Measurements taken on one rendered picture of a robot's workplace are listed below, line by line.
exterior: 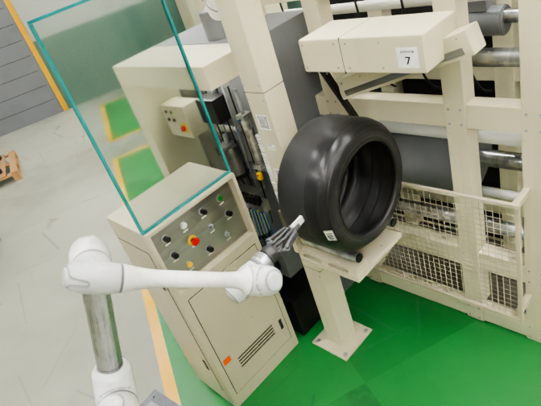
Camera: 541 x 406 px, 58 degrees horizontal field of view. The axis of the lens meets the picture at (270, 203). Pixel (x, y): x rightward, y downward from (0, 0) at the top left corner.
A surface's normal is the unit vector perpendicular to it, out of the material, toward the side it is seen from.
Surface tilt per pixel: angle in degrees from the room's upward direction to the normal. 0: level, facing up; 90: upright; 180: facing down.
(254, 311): 90
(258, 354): 90
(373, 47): 90
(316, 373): 0
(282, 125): 90
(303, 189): 62
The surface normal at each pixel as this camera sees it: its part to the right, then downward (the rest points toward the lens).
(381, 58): -0.67, 0.55
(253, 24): 0.69, 0.20
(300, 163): -0.67, -0.22
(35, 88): 0.35, 0.40
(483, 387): -0.29, -0.81
